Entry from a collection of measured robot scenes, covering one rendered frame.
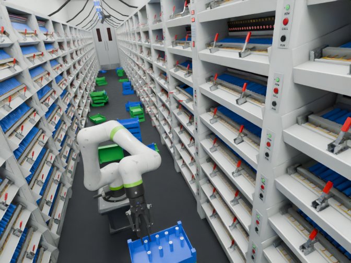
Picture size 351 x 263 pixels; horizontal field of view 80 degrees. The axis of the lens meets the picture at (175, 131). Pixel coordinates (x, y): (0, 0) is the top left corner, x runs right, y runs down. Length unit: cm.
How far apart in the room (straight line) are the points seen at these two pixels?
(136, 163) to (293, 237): 69
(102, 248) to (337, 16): 186
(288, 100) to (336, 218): 35
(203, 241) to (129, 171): 98
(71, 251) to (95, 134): 99
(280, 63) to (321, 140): 25
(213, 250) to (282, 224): 89
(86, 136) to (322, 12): 118
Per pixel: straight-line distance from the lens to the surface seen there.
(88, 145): 136
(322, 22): 74
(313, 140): 70
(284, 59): 72
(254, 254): 121
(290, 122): 76
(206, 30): 130
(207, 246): 178
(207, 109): 136
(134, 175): 103
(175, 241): 130
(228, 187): 135
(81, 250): 195
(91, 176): 156
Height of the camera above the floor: 144
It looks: 25 degrees down
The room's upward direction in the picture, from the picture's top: 4 degrees counter-clockwise
